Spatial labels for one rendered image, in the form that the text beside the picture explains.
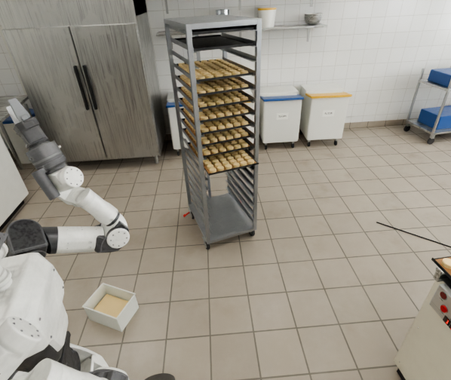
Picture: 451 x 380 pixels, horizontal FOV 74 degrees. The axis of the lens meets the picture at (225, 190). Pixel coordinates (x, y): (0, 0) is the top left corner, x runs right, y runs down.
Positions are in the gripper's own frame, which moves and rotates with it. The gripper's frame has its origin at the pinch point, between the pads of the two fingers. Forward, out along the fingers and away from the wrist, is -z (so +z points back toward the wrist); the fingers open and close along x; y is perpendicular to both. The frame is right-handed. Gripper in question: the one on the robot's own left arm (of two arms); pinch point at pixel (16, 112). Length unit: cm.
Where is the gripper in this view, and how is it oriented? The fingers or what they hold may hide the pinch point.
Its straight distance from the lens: 108.8
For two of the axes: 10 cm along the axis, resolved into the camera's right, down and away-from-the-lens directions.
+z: 3.9, 8.5, 3.5
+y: -6.8, 5.2, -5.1
